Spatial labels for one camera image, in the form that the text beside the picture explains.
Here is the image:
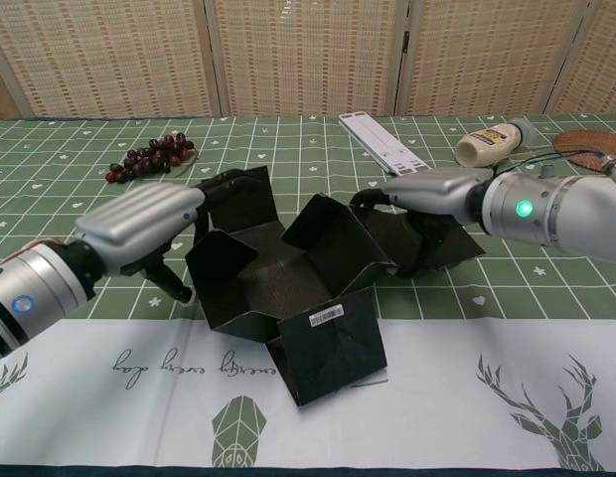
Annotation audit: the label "dark red grape bunch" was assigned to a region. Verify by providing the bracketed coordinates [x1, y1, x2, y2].
[104, 131, 200, 186]

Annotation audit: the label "round woven brown coaster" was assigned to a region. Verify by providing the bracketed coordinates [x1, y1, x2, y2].
[553, 129, 616, 173]

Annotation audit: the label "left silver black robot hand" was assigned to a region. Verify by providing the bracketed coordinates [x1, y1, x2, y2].
[74, 168, 263, 307]

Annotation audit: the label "green grid tablecloth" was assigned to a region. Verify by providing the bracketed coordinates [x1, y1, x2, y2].
[0, 113, 616, 471]

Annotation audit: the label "thin right wrist wires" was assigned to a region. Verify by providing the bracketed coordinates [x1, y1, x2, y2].
[504, 147, 612, 168]

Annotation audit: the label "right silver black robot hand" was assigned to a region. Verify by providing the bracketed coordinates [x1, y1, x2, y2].
[350, 167, 494, 278]

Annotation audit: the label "white folding stand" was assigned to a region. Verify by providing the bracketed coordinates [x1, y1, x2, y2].
[337, 111, 433, 178]

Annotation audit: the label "black paper box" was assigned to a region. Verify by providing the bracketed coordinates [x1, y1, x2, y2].
[185, 166, 487, 408]

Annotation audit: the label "bamboo folding screen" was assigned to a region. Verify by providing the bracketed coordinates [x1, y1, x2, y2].
[0, 0, 616, 120]

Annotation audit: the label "mayonnaise squeeze bottle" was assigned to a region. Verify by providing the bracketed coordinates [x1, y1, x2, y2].
[454, 117, 537, 168]

